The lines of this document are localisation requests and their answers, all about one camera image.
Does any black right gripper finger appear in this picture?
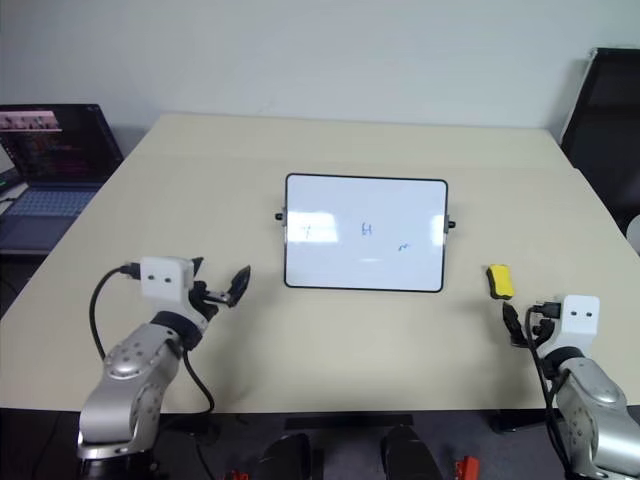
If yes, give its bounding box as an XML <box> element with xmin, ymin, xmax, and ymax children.
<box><xmin>501</xmin><ymin>301</ymin><xmax>527</xmax><ymax>347</ymax></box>

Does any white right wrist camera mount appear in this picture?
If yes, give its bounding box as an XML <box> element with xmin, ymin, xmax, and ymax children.
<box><xmin>542</xmin><ymin>294</ymin><xmax>601</xmax><ymax>357</ymax></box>

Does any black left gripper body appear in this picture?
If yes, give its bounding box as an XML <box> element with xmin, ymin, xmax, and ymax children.
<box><xmin>189</xmin><ymin>279</ymin><xmax>237</xmax><ymax>324</ymax></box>

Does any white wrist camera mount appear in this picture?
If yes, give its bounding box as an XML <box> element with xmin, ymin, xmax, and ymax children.
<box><xmin>542</xmin><ymin>294</ymin><xmax>601</xmax><ymax>357</ymax></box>
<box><xmin>139</xmin><ymin>255</ymin><xmax>210</xmax><ymax>334</ymax></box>

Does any small red object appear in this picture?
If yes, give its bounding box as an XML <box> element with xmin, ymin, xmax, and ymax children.
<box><xmin>453</xmin><ymin>455</ymin><xmax>480</xmax><ymax>480</ymax></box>

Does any dark rounded shape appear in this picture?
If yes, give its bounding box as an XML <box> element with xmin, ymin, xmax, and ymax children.
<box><xmin>256</xmin><ymin>432</ymin><xmax>315</xmax><ymax>480</ymax></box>
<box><xmin>380</xmin><ymin>424</ymin><xmax>442</xmax><ymax>480</ymax></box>

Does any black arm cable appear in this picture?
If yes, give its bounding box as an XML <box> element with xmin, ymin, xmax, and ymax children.
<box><xmin>524</xmin><ymin>298</ymin><xmax>576</xmax><ymax>480</ymax></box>
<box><xmin>89</xmin><ymin>261</ymin><xmax>216</xmax><ymax>416</ymax></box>

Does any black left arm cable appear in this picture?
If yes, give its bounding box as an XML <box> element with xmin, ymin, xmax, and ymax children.
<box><xmin>89</xmin><ymin>261</ymin><xmax>216</xmax><ymax>416</ymax></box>

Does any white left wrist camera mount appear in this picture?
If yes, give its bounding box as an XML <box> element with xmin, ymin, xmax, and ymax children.
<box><xmin>139</xmin><ymin>255</ymin><xmax>210</xmax><ymax>334</ymax></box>

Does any open blue laptop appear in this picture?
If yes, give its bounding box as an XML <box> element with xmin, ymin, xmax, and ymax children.
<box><xmin>0</xmin><ymin>103</ymin><xmax>126</xmax><ymax>257</ymax></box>

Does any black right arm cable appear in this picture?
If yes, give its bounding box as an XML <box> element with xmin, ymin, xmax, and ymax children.
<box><xmin>524</xmin><ymin>298</ymin><xmax>576</xmax><ymax>480</ymax></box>

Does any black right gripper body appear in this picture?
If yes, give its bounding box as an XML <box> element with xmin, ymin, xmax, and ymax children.
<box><xmin>522</xmin><ymin>317</ymin><xmax>555</xmax><ymax>347</ymax></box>

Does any small black-framed whiteboard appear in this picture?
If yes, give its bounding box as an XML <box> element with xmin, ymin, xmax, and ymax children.
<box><xmin>273</xmin><ymin>172</ymin><xmax>458</xmax><ymax>295</ymax></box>

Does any yellow and black eraser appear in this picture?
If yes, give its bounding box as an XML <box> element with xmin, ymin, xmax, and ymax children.
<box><xmin>485</xmin><ymin>263</ymin><xmax>517</xmax><ymax>302</ymax></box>

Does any black table bracket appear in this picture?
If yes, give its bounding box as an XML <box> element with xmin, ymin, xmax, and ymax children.
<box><xmin>489</xmin><ymin>411</ymin><xmax>522</xmax><ymax>435</ymax></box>

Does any black office chair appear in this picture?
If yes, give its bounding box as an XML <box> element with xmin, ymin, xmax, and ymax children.
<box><xmin>559</xmin><ymin>47</ymin><xmax>640</xmax><ymax>237</ymax></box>

